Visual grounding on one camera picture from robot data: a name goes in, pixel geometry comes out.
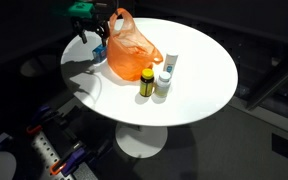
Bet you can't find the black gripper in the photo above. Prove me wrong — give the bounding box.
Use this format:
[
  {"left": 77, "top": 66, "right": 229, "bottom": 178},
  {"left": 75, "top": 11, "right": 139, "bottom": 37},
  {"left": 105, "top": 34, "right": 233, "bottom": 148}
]
[{"left": 71, "top": 7, "right": 121, "bottom": 48}]

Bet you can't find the blue mentos packet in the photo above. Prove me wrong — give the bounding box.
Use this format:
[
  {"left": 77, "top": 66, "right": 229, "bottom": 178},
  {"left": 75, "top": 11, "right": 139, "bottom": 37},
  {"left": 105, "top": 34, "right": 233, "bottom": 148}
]
[{"left": 92, "top": 43, "right": 108, "bottom": 64}]

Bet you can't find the orange plastic bag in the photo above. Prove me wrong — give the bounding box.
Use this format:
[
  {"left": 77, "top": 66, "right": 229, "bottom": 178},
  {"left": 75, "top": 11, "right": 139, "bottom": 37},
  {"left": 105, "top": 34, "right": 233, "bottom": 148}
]
[{"left": 106, "top": 7, "right": 164, "bottom": 82}]

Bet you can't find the dark bottle with yellow lid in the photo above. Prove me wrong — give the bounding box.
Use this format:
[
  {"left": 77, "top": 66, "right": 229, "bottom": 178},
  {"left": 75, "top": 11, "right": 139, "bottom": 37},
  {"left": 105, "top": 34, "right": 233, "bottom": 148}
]
[{"left": 139, "top": 68, "right": 155, "bottom": 98}]

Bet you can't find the white tube with blue label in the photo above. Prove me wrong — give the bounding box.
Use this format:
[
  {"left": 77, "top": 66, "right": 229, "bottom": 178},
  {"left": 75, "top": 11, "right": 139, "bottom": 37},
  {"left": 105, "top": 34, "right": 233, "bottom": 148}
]
[{"left": 162, "top": 50, "right": 180, "bottom": 76}]

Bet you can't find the pale bottle with white lid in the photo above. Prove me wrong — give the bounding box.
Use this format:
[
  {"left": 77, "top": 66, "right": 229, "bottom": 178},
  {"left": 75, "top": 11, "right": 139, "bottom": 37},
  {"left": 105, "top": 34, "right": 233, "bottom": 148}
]
[{"left": 154, "top": 71, "right": 172, "bottom": 99}]

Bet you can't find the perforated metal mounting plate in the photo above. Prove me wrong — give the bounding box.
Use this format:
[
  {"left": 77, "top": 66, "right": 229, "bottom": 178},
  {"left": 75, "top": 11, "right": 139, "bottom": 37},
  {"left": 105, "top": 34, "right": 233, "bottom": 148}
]
[{"left": 30, "top": 130, "right": 100, "bottom": 180}]

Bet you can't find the black metal beam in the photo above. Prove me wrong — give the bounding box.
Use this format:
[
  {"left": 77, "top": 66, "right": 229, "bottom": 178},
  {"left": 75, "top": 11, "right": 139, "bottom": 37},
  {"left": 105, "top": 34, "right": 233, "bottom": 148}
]
[{"left": 245, "top": 57, "right": 288, "bottom": 111}]

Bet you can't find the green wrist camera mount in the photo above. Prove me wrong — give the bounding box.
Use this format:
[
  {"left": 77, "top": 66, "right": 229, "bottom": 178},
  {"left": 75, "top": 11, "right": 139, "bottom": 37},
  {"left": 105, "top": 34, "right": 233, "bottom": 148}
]
[{"left": 67, "top": 2, "right": 95, "bottom": 20}]

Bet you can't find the blue clamp with orange handle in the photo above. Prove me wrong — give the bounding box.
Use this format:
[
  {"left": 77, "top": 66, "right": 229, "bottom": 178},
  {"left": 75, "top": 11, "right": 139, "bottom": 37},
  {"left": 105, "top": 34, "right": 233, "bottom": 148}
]
[
  {"left": 25, "top": 105, "right": 61, "bottom": 136},
  {"left": 49, "top": 140, "right": 90, "bottom": 178}
]

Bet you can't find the white table pedestal base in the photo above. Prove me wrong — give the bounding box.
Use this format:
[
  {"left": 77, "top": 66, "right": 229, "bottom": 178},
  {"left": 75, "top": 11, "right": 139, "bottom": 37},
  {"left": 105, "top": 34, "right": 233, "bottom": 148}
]
[{"left": 114, "top": 121, "right": 169, "bottom": 159}]

